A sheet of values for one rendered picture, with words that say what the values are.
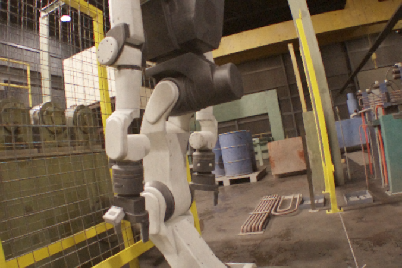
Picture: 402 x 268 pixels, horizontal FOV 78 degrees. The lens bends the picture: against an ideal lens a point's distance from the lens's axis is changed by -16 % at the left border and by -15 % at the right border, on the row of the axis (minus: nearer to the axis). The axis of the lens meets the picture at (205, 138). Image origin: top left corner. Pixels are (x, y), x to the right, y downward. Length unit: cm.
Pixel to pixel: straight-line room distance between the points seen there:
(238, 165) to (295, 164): 112
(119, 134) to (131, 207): 20
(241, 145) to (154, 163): 486
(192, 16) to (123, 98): 31
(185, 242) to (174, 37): 65
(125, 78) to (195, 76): 21
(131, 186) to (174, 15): 52
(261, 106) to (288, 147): 679
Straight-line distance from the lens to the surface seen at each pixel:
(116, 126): 74
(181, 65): 89
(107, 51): 79
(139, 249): 118
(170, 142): 92
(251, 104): 1217
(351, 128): 837
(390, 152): 307
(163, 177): 94
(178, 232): 97
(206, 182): 115
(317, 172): 382
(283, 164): 546
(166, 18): 91
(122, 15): 82
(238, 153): 574
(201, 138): 109
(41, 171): 196
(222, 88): 83
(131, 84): 77
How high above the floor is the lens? 75
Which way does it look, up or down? 2 degrees up
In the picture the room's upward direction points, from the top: 10 degrees counter-clockwise
